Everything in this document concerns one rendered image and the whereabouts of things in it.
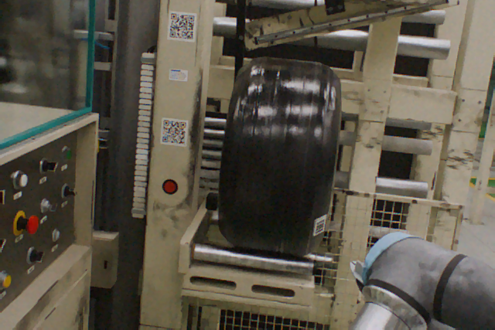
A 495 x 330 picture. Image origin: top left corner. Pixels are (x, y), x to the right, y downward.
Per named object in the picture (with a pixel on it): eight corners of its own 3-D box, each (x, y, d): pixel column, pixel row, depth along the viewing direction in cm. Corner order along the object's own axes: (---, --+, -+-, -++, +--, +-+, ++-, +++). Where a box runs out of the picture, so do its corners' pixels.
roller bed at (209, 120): (174, 196, 209) (180, 114, 203) (182, 185, 223) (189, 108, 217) (229, 203, 207) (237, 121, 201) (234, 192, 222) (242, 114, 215)
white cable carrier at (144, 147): (131, 216, 171) (141, 52, 161) (136, 211, 176) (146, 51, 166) (146, 219, 171) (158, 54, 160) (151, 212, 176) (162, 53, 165)
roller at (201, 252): (193, 239, 166) (192, 254, 167) (189, 246, 162) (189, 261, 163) (317, 256, 163) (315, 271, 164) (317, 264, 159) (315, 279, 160)
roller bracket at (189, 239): (176, 274, 160) (179, 240, 158) (202, 224, 199) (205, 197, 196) (189, 276, 160) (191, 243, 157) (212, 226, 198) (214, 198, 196)
